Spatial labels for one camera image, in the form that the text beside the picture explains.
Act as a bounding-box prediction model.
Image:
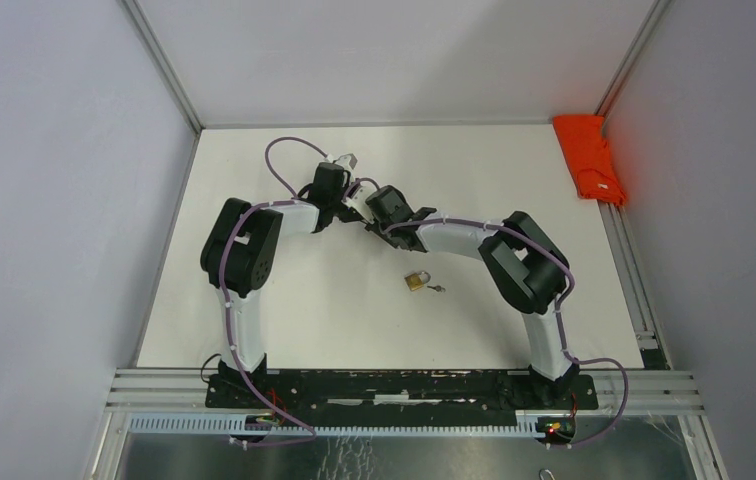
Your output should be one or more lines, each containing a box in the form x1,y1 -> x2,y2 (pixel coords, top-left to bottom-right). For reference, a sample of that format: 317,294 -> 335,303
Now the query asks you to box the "small brass padlock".
404,270 -> 431,292

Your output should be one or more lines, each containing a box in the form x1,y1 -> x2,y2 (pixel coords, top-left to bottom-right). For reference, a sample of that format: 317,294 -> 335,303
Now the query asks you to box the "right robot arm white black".
345,186 -> 580,408

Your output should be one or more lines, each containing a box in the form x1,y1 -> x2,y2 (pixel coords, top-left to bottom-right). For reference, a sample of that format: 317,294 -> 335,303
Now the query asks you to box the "orange folded cloth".
552,114 -> 628,207

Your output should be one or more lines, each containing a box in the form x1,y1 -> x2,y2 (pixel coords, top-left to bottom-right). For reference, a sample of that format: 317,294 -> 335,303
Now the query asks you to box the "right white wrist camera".
343,191 -> 374,224

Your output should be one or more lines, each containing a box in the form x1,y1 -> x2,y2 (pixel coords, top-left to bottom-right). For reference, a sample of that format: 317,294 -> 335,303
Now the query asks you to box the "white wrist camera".
343,191 -> 374,224
325,153 -> 358,172

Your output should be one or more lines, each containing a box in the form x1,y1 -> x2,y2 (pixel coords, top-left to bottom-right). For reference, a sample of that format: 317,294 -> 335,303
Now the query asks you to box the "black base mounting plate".
205,365 -> 599,427

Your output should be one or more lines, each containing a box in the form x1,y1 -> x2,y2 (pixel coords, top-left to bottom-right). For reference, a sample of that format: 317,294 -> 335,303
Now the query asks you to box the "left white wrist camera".
325,153 -> 358,172

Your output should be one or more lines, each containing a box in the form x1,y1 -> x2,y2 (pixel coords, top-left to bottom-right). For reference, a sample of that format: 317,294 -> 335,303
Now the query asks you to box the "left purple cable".
217,136 -> 334,450

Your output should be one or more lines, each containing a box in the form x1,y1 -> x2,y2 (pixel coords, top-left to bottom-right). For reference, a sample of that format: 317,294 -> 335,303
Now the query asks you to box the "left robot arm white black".
200,154 -> 357,408

